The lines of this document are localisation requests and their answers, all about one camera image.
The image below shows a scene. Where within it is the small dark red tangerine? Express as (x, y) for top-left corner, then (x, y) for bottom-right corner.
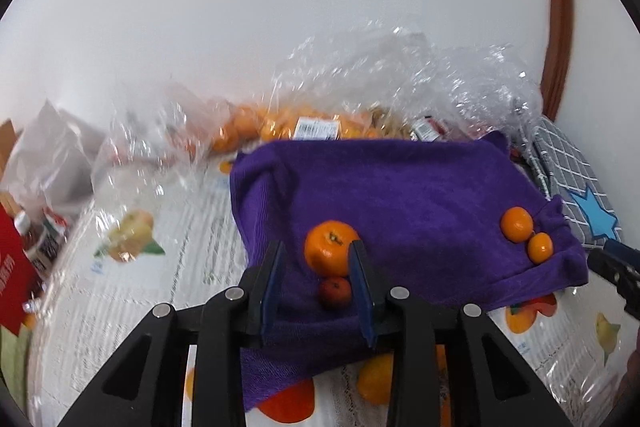
(318, 276), (353, 309)

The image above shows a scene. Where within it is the large clear plastic bag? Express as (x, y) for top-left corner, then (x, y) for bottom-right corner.
(200, 19), (546, 158)

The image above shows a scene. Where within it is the red paper packet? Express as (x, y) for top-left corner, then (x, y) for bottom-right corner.
(0, 207), (41, 335)

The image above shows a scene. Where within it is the small orange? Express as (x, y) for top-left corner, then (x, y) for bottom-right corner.
(501, 206), (535, 242)
(528, 232), (555, 265)

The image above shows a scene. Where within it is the green cloth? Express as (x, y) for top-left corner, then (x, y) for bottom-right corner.
(0, 324), (33, 408)

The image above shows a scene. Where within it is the white barcode label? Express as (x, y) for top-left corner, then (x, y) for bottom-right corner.
(292, 117), (341, 142)

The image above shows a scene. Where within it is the white plastic bag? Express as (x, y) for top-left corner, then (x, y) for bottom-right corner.
(2, 99), (106, 218)

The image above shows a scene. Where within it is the purple towel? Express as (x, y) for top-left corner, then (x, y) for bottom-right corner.
(229, 130), (590, 413)

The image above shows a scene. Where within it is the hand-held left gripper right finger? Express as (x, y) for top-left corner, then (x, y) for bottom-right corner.
(348, 240), (574, 427)

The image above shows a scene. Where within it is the grey checked cloth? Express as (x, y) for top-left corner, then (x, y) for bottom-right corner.
(520, 117), (624, 249)

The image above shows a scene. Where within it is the brown wooden frame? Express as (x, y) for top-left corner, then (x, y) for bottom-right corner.
(540, 0), (574, 118)

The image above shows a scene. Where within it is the small clear plastic bag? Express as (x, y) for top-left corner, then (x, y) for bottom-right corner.
(92, 82), (211, 208)

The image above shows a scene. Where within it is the cardboard box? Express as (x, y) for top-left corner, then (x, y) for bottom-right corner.
(0, 119), (23, 180)

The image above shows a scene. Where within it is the pile of bagged oranges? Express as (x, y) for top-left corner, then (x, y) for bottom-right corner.
(210, 104), (381, 152)

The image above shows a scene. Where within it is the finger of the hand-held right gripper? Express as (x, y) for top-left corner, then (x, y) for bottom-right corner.
(587, 239), (640, 321)

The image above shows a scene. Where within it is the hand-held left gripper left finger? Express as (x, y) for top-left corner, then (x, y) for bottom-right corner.
(57, 239), (286, 427)

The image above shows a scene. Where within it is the large orange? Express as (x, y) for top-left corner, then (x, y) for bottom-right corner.
(304, 220), (361, 277)

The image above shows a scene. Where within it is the white-capped bottle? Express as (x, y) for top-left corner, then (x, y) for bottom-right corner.
(14, 212), (40, 253)

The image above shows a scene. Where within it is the fruit-printed table cover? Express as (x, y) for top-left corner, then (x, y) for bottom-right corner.
(25, 147), (637, 427)

